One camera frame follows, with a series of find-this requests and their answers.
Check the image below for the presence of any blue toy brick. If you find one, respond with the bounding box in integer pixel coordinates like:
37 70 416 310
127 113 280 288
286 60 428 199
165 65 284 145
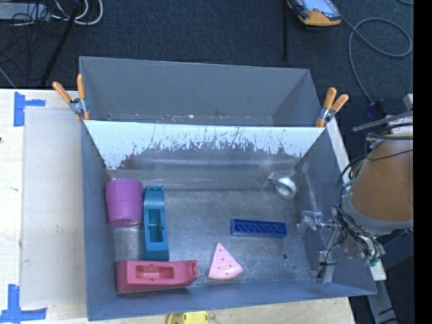
230 218 288 239

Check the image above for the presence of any pale flat board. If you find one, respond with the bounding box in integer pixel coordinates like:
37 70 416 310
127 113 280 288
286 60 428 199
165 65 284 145
19 107 89 313

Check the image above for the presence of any teal tape dispenser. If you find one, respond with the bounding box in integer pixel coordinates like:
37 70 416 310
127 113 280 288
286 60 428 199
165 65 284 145
141 184 170 262

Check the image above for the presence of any pink toy watermelon slice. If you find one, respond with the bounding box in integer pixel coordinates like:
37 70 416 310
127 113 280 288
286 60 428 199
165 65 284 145
207 242 244 281

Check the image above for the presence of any grey metal bin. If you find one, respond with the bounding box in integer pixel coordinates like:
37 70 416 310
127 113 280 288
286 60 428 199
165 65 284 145
78 55 379 322

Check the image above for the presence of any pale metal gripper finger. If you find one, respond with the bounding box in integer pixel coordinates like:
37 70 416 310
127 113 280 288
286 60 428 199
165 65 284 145
296 209 339 238
309 238 341 285

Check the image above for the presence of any purple plastic cup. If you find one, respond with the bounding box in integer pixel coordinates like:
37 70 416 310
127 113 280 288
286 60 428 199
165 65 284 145
105 178 144 229

